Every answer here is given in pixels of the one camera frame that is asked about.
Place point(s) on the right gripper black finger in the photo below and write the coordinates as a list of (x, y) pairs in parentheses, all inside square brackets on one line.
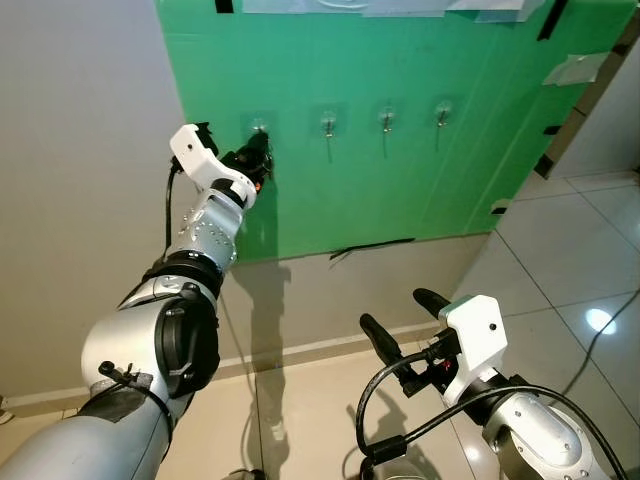
[(380, 338), (432, 302)]

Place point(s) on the robot silver left arm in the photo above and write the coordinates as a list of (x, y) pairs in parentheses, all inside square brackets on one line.
[(200, 240)]

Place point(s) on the robot silver right arm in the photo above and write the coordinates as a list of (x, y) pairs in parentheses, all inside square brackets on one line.
[(540, 445)]

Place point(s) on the large green hook board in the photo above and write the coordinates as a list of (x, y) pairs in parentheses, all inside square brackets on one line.
[(400, 200)]

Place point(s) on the black tape strip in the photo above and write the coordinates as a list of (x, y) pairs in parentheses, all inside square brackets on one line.
[(225, 5), (498, 208), (552, 130), (375, 245), (555, 20)]

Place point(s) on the robot grey left leg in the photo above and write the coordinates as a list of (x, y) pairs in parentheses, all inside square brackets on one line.
[(245, 474)]

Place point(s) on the brown cabinet with black base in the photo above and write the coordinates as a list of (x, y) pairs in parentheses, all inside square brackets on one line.
[(592, 98)]

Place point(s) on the clear tape piece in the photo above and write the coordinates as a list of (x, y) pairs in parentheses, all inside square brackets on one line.
[(575, 68)]

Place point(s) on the clear adhesive wall hook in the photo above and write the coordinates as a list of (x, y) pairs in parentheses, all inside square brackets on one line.
[(387, 118), (443, 115), (262, 121), (328, 123)]

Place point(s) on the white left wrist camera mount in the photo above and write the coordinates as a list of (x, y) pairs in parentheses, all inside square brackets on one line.
[(200, 160)]

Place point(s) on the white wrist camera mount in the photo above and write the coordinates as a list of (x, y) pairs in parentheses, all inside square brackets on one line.
[(478, 335), (200, 160)]

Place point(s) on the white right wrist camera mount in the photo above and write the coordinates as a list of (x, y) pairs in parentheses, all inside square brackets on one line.
[(478, 335)]

